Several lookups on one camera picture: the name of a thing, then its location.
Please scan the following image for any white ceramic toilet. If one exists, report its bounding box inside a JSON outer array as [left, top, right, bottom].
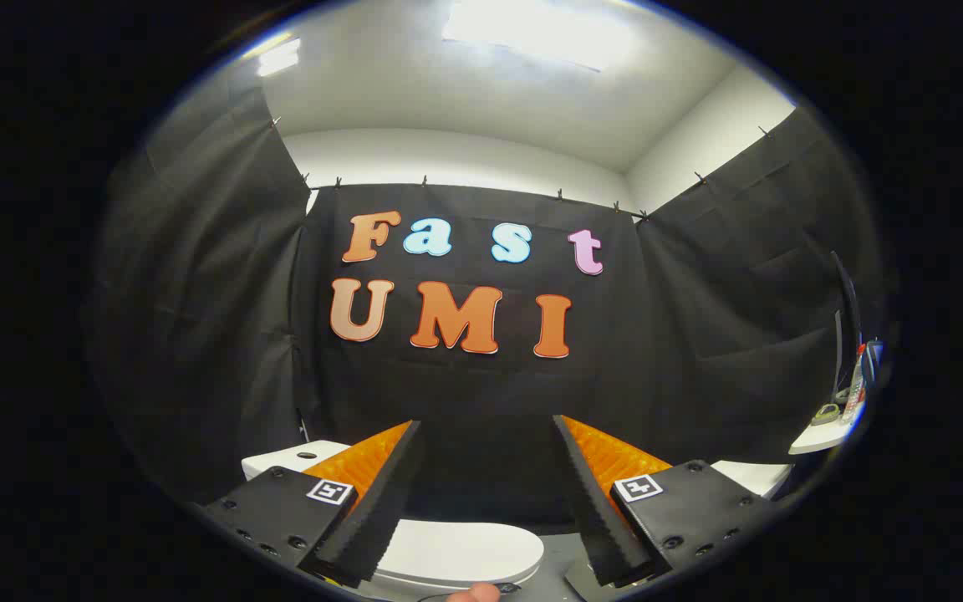
[[241, 441, 545, 601]]

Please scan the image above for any small ceiling light panel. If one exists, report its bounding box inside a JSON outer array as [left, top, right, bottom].
[[257, 38, 301, 78]]

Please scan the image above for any white desk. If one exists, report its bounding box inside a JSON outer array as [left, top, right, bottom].
[[789, 410, 863, 455]]

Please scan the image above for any dark computer monitor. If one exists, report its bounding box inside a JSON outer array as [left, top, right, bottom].
[[831, 251, 865, 402]]

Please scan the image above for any large ceiling light panel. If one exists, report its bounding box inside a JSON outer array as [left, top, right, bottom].
[[444, 0, 633, 72]]

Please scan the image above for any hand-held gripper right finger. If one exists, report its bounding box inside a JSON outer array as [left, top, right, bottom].
[[553, 414, 773, 588]]

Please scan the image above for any clear bottle red cap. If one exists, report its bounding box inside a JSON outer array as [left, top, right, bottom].
[[845, 343, 867, 423]]

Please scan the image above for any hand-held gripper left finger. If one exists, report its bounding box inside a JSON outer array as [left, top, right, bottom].
[[201, 420, 426, 589]]

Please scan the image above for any white drawer cabinet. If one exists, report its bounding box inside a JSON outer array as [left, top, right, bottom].
[[711, 460, 793, 500]]

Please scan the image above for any black backdrop cloth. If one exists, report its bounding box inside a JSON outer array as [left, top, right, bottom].
[[89, 79, 875, 536]]

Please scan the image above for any white toilet lid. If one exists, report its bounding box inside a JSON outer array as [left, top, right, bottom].
[[373, 518, 545, 586]]

